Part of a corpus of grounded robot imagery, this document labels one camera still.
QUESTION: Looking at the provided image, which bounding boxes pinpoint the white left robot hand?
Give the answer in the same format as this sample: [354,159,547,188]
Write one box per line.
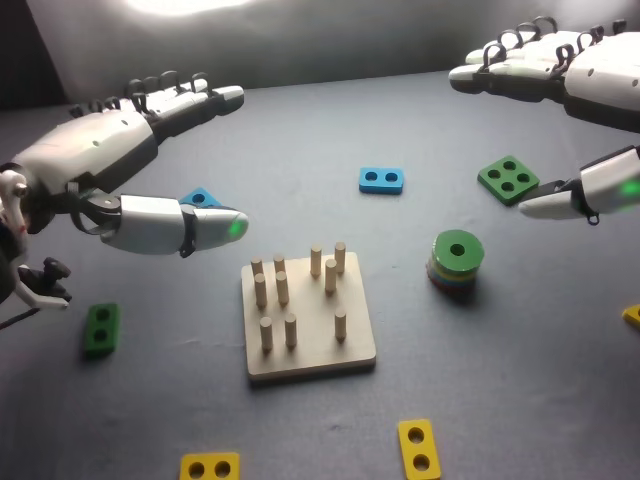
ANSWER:
[12,69,250,259]

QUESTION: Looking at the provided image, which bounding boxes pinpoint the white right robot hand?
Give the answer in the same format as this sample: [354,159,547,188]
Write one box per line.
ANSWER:
[448,15,640,226]

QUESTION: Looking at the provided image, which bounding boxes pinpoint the stack of coloured round discs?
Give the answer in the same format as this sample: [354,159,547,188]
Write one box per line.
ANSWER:
[425,228,486,303]

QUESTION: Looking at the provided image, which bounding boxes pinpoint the green four-hole square block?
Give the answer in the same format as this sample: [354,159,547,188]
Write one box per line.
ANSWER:
[477,154,541,207]

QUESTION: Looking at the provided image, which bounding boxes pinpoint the blue four-hole square block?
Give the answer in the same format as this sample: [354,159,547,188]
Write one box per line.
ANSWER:
[178,187,224,209]

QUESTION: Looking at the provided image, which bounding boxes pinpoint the green two-hole rectangular block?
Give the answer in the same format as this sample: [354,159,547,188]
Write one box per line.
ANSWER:
[82,303,121,359]

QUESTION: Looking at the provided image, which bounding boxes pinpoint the blue two-hole rectangular block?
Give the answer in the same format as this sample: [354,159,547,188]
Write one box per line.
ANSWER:
[358,167,405,196]

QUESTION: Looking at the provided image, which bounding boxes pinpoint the wooden peg board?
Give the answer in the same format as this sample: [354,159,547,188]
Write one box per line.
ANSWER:
[240,241,377,384]

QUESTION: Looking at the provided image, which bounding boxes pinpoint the yellow four-hole square block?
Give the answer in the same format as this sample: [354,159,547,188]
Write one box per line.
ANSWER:
[178,452,241,480]

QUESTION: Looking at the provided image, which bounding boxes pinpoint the yellow two-hole rectangular block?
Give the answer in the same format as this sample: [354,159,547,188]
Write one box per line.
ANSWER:
[397,418,442,480]

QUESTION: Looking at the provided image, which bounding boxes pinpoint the grey table cloth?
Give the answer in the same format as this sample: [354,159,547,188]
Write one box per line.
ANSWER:
[0,69,640,480]

